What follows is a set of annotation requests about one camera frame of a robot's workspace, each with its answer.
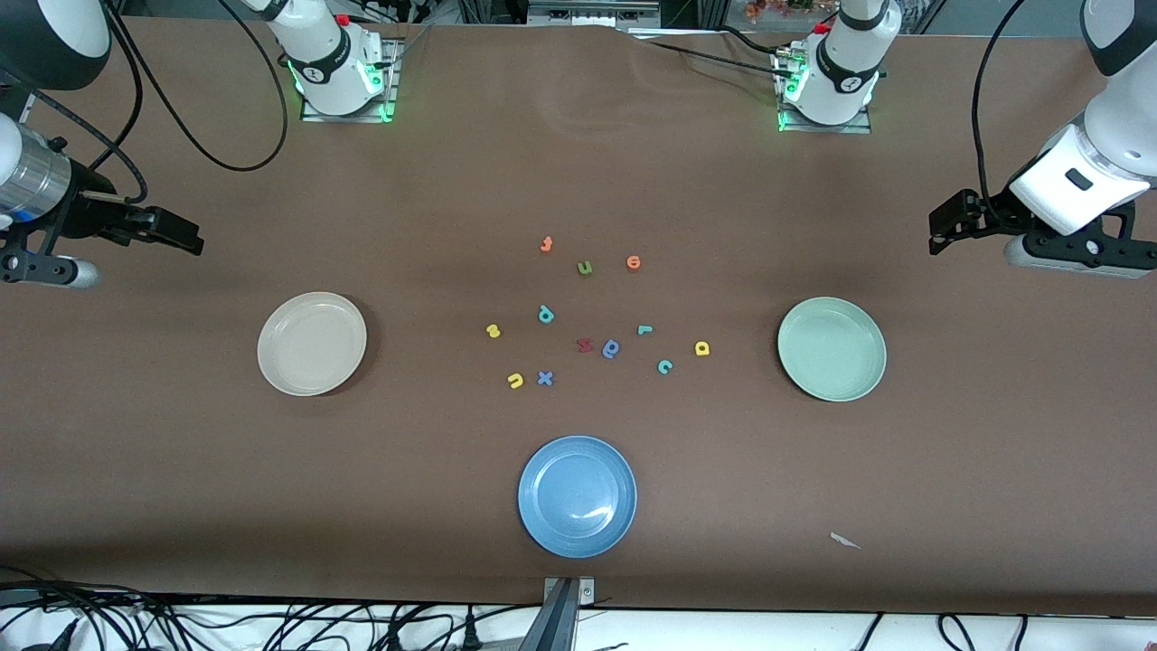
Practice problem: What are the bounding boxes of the beige plate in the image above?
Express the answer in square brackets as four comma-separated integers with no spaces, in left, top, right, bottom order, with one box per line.
[257,291,369,397]

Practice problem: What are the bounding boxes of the green plate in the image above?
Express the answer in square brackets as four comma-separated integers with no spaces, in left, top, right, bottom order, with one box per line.
[776,297,888,402]

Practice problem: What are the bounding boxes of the blue plate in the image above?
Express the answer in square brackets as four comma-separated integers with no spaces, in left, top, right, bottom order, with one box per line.
[517,435,638,559]

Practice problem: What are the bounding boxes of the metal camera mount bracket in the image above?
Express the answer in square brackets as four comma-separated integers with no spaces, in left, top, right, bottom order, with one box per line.
[520,576,597,651]

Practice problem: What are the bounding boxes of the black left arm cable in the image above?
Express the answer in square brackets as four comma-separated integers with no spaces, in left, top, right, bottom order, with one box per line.
[971,0,1031,227]

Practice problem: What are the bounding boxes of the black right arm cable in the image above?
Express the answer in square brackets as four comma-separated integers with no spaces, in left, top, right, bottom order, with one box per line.
[18,0,290,207]

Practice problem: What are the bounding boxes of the black cable across table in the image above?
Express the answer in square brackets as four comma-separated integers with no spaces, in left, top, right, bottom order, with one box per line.
[633,27,789,78]

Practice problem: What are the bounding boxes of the thick black floor cable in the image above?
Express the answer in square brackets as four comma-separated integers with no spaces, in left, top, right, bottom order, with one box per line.
[0,565,182,651]

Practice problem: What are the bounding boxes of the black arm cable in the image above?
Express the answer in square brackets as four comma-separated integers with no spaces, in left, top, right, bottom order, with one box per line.
[18,0,290,207]
[971,0,1031,227]

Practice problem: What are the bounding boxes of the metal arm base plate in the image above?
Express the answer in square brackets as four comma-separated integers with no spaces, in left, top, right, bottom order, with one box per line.
[776,45,874,136]
[300,38,400,124]

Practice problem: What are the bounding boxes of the aluminium frame profile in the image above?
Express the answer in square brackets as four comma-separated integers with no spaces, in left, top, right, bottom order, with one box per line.
[527,0,663,30]

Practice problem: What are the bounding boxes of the orange flowers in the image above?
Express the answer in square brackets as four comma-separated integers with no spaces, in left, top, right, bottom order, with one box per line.
[744,0,837,23]

